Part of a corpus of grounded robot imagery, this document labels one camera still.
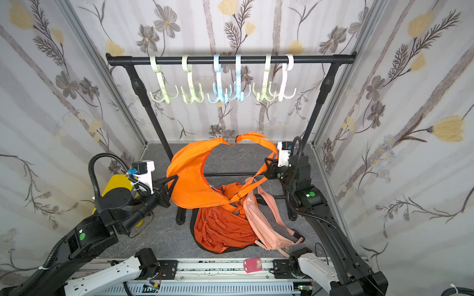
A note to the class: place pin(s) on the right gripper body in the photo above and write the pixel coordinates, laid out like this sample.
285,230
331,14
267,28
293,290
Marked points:
276,171

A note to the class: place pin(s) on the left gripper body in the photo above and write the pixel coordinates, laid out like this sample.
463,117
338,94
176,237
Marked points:
158,193

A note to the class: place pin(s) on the bright orange crescent bag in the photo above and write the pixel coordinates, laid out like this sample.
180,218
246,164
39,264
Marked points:
192,189

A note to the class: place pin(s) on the pink crescent bag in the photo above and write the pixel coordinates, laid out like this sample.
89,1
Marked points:
267,237

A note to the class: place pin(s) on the dark orange waist bag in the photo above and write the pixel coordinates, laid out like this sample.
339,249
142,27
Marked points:
225,210

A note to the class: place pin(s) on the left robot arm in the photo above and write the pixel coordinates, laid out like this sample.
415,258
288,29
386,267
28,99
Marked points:
89,239

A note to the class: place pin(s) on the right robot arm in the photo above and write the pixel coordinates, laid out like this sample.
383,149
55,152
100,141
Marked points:
345,273

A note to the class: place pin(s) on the green hook right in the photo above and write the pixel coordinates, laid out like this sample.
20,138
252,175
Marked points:
264,94

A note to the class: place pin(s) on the green hook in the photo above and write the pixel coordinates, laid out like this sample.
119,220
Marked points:
194,95
165,96
264,94

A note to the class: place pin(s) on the blue hook right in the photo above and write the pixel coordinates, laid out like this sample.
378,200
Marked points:
236,89

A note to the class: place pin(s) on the blue hook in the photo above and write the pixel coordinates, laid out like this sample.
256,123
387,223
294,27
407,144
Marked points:
217,85
236,89

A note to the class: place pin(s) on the blue hook left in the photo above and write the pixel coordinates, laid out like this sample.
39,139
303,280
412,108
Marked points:
217,85

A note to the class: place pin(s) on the white hook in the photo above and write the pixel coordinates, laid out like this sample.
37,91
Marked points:
285,69

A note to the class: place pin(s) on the green hook far left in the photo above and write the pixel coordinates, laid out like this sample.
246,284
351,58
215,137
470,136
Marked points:
165,96

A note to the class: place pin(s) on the yellow storage box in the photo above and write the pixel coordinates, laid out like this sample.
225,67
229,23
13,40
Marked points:
114,188

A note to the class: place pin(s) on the pink tag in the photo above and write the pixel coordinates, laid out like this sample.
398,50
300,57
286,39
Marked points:
252,265

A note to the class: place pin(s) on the black clothes rack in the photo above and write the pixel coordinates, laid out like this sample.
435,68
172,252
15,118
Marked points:
129,63

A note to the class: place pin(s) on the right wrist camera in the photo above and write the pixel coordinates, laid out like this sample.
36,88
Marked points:
284,153

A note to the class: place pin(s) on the aluminium rail base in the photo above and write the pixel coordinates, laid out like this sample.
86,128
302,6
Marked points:
102,279

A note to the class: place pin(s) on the white cable duct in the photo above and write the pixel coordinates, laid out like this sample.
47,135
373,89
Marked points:
215,289

